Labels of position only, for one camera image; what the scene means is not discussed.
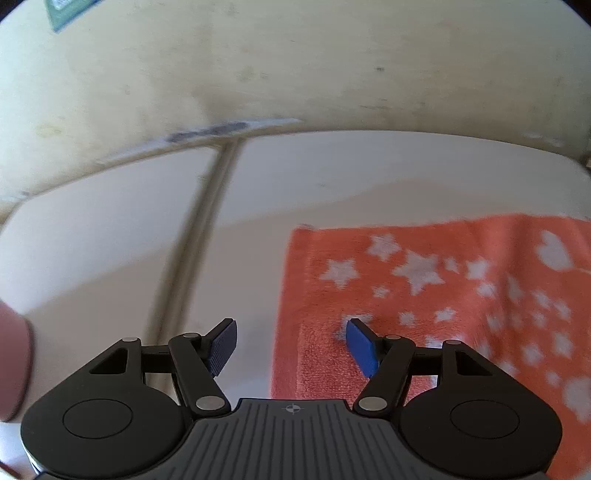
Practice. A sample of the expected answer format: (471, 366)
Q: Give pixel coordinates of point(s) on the orange towel with white stars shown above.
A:
(461, 314)

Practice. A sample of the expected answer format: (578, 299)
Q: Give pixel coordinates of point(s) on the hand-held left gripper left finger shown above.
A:
(224, 344)

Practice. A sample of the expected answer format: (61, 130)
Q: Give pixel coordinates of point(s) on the pink rounded object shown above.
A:
(14, 364)

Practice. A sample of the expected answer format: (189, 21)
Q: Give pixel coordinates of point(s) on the green and blue wall sticker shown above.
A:
(69, 11)

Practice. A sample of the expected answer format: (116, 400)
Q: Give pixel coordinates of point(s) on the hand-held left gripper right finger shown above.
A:
(362, 346)

